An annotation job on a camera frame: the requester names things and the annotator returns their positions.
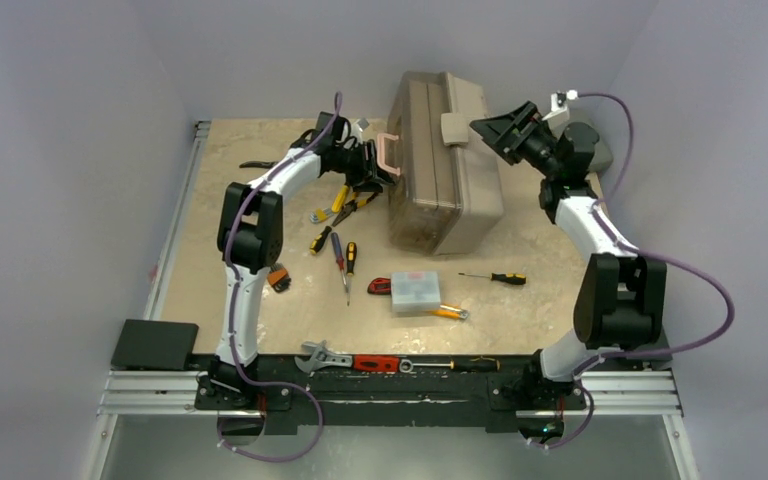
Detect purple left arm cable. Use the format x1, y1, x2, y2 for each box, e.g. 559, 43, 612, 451
214, 91, 344, 465

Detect translucent white parts box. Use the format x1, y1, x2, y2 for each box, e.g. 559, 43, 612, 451
390, 271, 442, 315

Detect orange black hex key set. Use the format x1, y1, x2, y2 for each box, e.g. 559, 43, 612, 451
267, 263, 292, 293

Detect yellow black screwdriver near box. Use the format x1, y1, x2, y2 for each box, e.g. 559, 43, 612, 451
459, 272, 527, 286

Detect red blue screwdriver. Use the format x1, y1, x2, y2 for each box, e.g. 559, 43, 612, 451
330, 231, 349, 294

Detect black box on rail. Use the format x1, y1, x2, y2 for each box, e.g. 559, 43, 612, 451
110, 319, 199, 371

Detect red black utility knife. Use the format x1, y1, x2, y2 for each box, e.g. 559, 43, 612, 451
367, 277, 392, 296

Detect yellow handled pliers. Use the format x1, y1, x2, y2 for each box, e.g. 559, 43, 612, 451
331, 192, 380, 228

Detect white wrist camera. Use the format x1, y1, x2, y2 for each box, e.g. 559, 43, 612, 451
542, 89, 579, 135
352, 118, 370, 137

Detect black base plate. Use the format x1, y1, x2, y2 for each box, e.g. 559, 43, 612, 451
194, 354, 587, 442

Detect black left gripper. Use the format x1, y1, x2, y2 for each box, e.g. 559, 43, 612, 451
333, 141, 394, 194

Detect yellow black short screwdriver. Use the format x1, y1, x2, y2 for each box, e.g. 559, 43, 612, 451
345, 241, 357, 305

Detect orange handled tool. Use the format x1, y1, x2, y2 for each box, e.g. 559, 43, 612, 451
428, 304, 470, 321

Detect black yellow stubby screwdriver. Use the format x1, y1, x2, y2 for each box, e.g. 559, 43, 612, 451
309, 226, 332, 255

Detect thin yellow black screwdriver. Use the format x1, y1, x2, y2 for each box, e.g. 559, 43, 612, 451
330, 184, 351, 214

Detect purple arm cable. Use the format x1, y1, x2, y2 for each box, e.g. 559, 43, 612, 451
214, 91, 344, 465
529, 91, 736, 452

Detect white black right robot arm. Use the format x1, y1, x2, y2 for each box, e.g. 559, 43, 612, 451
470, 102, 667, 407

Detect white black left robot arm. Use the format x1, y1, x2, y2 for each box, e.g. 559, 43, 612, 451
216, 112, 396, 409

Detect silver adjustable wrench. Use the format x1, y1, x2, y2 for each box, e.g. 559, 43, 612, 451
294, 340, 353, 374

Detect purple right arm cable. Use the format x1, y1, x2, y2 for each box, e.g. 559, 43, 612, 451
529, 91, 736, 452

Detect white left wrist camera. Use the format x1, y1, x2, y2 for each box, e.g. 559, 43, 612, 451
352, 118, 370, 137

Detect black handled pliers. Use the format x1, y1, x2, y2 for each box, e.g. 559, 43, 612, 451
238, 161, 276, 170

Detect grey plastic case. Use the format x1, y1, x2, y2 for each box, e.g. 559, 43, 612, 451
570, 109, 614, 173

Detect beige translucent tool box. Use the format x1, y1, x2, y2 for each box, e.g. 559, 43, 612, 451
377, 72, 504, 256

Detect red handled ratchet tool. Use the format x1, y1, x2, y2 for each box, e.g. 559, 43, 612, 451
352, 355, 414, 373

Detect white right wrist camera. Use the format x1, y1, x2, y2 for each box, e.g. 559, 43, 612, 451
542, 89, 579, 135

